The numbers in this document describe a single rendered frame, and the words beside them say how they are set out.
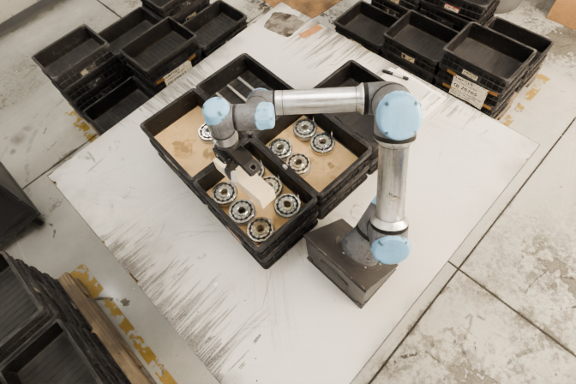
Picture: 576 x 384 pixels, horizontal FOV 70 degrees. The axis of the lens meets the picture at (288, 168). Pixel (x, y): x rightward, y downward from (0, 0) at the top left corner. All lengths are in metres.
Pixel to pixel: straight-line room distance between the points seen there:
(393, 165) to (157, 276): 1.06
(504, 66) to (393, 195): 1.60
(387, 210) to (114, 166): 1.35
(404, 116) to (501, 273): 1.59
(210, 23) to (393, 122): 2.22
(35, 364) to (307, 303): 1.27
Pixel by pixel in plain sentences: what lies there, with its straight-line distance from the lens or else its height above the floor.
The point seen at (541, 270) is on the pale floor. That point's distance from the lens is 2.65.
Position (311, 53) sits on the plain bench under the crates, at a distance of 2.32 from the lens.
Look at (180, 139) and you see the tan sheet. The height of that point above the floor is 0.83.
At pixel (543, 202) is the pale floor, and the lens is 2.84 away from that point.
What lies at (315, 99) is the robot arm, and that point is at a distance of 1.25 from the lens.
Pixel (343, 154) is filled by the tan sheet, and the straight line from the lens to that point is 1.74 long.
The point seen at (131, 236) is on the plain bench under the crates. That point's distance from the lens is 1.91.
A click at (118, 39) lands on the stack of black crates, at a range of 3.30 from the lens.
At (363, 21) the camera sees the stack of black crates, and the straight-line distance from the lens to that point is 3.18.
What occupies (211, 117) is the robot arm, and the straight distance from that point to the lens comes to 1.13.
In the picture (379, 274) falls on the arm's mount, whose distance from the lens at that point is 1.51.
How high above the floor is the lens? 2.29
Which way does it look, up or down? 58 degrees down
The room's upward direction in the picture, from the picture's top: 10 degrees counter-clockwise
